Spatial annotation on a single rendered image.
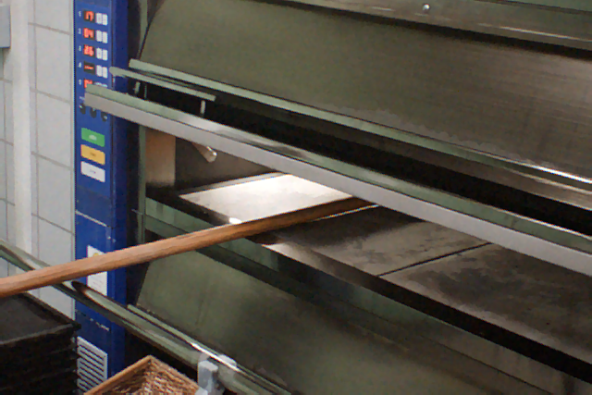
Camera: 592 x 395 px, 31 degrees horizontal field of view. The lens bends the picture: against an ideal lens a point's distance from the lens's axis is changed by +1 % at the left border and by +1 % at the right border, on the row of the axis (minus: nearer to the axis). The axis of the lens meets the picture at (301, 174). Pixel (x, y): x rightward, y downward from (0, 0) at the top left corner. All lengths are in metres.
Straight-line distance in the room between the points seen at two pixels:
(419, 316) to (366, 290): 0.12
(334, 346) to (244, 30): 0.59
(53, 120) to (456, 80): 1.19
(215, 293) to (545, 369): 0.78
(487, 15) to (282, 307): 0.72
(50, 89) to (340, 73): 0.95
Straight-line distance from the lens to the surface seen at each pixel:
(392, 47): 1.71
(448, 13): 1.62
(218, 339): 2.12
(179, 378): 2.23
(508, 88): 1.56
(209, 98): 1.88
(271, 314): 2.02
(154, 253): 1.88
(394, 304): 1.76
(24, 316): 2.41
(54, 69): 2.51
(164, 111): 1.91
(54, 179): 2.57
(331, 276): 1.86
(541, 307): 1.81
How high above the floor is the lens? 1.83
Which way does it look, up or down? 15 degrees down
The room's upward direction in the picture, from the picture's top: 3 degrees clockwise
